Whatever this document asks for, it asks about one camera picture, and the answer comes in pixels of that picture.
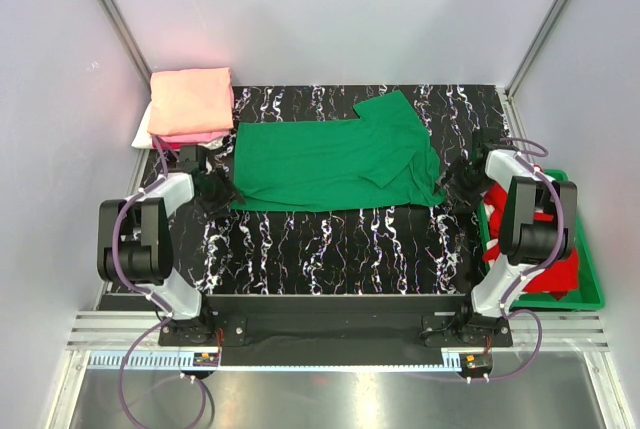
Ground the folded pink t shirt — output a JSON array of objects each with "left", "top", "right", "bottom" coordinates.
[{"left": 156, "top": 130, "right": 230, "bottom": 147}]

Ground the folded peach t shirt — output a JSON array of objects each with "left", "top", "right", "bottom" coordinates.
[{"left": 148, "top": 67, "right": 234, "bottom": 136}]

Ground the green plastic bin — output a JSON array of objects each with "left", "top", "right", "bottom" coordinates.
[{"left": 477, "top": 169, "right": 605, "bottom": 311}]

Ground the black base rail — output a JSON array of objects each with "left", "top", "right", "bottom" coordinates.
[{"left": 97, "top": 292, "right": 506, "bottom": 368}]

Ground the red white t shirt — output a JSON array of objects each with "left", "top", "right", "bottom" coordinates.
[{"left": 480, "top": 176, "right": 580, "bottom": 295}]

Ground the green t shirt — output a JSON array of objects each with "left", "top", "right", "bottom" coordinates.
[{"left": 232, "top": 91, "right": 445, "bottom": 212}]

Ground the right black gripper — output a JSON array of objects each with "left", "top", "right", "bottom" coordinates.
[{"left": 434, "top": 155, "right": 493, "bottom": 214}]

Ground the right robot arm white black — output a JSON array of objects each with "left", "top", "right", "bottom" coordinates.
[{"left": 436, "top": 137, "right": 578, "bottom": 346}]

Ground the aluminium frame rail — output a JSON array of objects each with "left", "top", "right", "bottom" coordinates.
[{"left": 67, "top": 312, "right": 609, "bottom": 373}]

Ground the folded white t shirt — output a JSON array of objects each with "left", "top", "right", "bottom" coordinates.
[{"left": 131, "top": 105, "right": 223, "bottom": 150}]

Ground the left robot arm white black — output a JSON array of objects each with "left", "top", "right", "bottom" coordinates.
[{"left": 97, "top": 145, "right": 242, "bottom": 345}]

